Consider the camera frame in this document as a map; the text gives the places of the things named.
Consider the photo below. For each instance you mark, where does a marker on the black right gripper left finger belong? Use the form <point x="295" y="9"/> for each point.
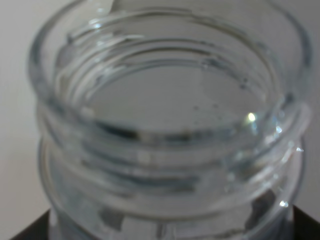
<point x="38" y="230"/>

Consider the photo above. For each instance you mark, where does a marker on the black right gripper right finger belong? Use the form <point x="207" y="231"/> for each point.
<point x="304" y="226"/>

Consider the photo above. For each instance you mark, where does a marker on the clear plastic water bottle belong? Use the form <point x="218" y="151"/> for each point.
<point x="171" y="119"/>

